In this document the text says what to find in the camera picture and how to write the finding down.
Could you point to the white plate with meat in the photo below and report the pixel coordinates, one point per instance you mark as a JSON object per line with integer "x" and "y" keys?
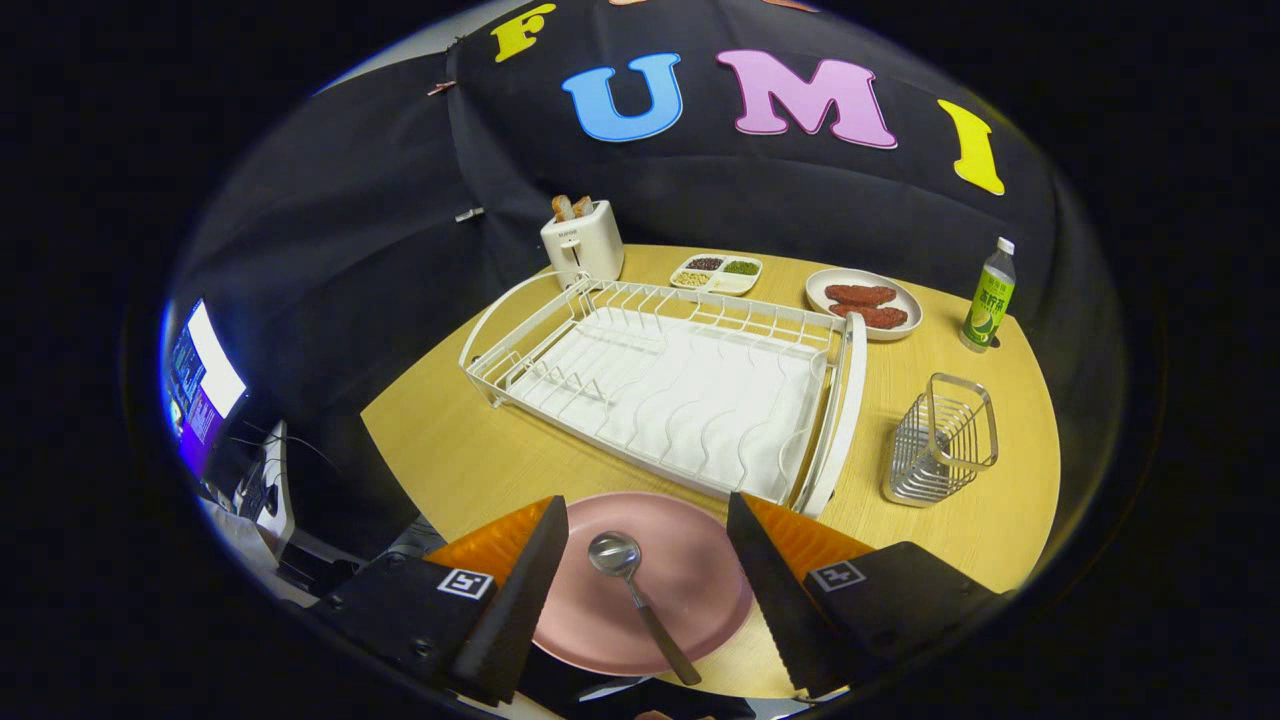
{"x": 815, "y": 290}

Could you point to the computer monitor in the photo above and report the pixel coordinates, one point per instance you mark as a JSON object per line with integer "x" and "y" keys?
{"x": 215, "y": 365}

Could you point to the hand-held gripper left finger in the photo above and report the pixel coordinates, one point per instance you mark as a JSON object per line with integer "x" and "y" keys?
{"x": 515, "y": 620}

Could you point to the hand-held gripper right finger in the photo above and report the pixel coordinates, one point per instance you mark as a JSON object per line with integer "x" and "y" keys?
{"x": 775, "y": 610}

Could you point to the toast slice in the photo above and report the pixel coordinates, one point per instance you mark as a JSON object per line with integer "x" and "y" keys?
{"x": 562, "y": 207}
{"x": 583, "y": 205}

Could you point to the pink plate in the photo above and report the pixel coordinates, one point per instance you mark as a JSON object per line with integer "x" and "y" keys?
{"x": 680, "y": 570}

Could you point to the green drink bottle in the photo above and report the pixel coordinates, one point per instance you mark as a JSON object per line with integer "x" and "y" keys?
{"x": 988, "y": 310}

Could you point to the orange cloth clip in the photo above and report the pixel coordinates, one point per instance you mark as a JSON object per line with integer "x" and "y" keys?
{"x": 441, "y": 88}

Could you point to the white toaster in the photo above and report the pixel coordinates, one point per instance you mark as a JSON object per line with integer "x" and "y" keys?
{"x": 585, "y": 250}

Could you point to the red meat patty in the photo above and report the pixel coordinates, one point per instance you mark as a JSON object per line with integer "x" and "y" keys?
{"x": 860, "y": 294}
{"x": 875, "y": 317}

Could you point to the black backdrop cloth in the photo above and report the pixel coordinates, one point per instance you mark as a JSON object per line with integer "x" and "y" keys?
{"x": 850, "y": 200}

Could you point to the white divided snack dish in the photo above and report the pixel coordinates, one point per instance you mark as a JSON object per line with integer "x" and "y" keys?
{"x": 740, "y": 283}

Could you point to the white cloth clip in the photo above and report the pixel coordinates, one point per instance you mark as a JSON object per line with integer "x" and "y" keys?
{"x": 469, "y": 214}

